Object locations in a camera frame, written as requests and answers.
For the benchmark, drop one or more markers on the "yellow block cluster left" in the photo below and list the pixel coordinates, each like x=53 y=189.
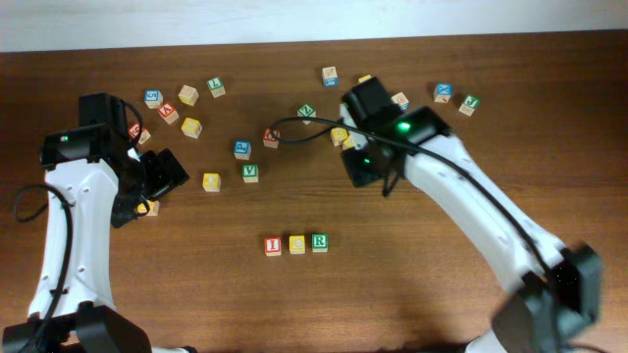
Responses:
x=339 y=136

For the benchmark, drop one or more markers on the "red N block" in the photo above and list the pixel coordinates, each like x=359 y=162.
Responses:
x=168 y=113

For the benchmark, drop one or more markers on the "yellow block cluster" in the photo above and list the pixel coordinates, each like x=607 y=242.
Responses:
x=348 y=143
x=339 y=136

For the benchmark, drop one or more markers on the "yellow block cluster middle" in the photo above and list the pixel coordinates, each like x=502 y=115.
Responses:
x=348 y=143

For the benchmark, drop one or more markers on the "yellow block top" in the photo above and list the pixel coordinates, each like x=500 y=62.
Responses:
x=364 y=78

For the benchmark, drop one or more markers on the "yellow O block far left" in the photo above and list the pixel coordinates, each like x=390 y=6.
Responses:
x=149 y=208

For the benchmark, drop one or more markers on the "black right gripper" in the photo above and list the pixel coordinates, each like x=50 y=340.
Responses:
x=357 y=176

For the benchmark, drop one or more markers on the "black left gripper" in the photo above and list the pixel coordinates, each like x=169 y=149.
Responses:
x=168 y=173

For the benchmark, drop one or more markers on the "red O block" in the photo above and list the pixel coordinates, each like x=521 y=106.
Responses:
x=270 y=138

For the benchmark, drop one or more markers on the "yellow o block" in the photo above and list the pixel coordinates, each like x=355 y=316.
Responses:
x=211 y=182
x=149 y=208

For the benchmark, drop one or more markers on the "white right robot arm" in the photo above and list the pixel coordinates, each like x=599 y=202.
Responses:
x=553 y=291

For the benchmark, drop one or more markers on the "blue X block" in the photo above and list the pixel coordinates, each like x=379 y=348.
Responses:
x=442 y=92

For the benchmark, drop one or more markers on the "green L block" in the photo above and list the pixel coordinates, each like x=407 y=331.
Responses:
x=216 y=87

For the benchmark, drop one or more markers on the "blue side block top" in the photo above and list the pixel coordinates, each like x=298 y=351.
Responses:
x=330 y=76

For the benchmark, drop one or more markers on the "green R block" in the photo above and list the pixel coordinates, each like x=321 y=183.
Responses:
x=320 y=242

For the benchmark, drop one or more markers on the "blue S block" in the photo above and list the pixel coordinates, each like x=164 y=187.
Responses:
x=153 y=98

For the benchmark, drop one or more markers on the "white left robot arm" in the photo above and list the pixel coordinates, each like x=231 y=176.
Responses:
x=94 y=180

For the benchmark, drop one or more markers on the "red letter I block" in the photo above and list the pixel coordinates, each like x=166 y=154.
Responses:
x=273 y=246

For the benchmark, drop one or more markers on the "green J block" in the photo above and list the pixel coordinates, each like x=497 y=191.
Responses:
x=469 y=105

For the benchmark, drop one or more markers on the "green V block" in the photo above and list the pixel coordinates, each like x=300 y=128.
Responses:
x=250 y=173

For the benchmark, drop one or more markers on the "blue P block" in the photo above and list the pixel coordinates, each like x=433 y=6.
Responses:
x=242 y=150

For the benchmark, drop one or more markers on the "red S block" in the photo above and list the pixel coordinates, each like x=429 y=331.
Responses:
x=141 y=134

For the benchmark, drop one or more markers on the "yellow C block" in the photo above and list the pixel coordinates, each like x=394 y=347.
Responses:
x=296 y=244

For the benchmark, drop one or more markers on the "plain wood block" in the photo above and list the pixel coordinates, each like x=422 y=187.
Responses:
x=188 y=95

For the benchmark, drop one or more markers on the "blue D side block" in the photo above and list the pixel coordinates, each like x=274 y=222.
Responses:
x=401 y=101

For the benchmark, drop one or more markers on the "green Z block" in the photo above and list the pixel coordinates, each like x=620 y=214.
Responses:
x=307 y=111

